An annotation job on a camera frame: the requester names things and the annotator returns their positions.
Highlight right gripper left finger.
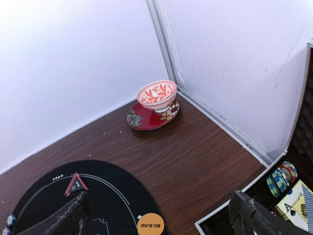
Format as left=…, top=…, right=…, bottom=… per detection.
left=14, top=192, right=92, bottom=235

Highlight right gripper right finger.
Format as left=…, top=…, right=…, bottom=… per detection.
left=228, top=190, right=309, bottom=235

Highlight red black triangular all-in marker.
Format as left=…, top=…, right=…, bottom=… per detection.
left=64, top=172, right=89, bottom=197

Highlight single green blue poker chip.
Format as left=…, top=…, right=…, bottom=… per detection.
left=6, top=214, right=16, bottom=227

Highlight single white blue poker chip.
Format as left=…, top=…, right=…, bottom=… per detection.
left=1, top=227, right=11, bottom=235

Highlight orange big blind button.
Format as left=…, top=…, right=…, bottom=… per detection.
left=137, top=213, right=165, bottom=235

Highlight round black poker mat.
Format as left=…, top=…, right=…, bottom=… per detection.
left=12, top=160, right=169, bottom=235

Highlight poker chips in case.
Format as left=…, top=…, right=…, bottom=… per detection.
left=266, top=161, right=298, bottom=198

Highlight aluminium poker chip case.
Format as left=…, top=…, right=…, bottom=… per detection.
left=195, top=42, right=313, bottom=235

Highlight red floral saucer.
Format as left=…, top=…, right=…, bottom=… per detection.
left=126, top=99, right=180, bottom=131

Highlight red white patterned tea bowl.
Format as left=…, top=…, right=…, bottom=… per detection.
left=136, top=80, right=178, bottom=113

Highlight right aluminium frame post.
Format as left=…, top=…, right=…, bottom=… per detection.
left=146, top=0, right=275, bottom=167

